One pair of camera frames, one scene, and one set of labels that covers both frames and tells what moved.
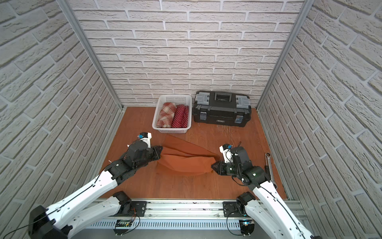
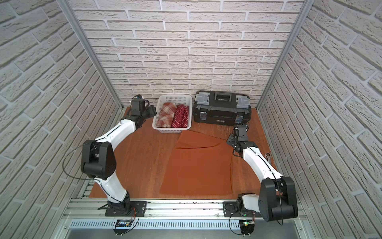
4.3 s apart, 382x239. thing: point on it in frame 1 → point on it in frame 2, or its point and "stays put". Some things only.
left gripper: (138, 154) → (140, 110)
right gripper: (220, 169) → (230, 140)
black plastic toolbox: (227, 107) stays put
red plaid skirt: (166, 116) stays put
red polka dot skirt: (180, 117) stays put
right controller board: (246, 226) stays put
